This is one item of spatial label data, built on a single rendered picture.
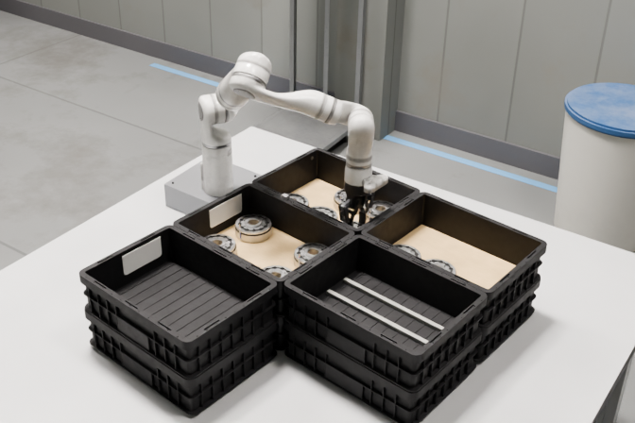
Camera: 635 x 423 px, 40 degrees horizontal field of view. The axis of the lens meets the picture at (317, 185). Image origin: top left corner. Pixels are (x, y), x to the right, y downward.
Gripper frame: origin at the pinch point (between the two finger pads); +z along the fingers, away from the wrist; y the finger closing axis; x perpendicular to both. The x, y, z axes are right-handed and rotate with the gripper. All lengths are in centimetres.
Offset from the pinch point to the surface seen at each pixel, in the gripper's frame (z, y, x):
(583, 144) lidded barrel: 36, -159, 0
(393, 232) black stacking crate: 0.1, -3.3, 10.6
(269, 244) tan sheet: 3.8, 19.5, -14.9
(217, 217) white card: -1.3, 25.0, -29.5
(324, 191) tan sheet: 3.7, -13.0, -22.1
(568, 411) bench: 17, 11, 73
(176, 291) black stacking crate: 4, 51, -18
